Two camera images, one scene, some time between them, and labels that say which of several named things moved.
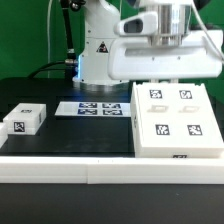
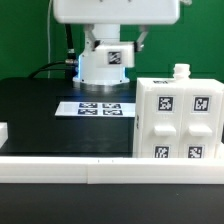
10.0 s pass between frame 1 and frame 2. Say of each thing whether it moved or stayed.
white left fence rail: stayed
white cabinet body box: moved
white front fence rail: stayed
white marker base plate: stayed
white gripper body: moved
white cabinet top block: moved
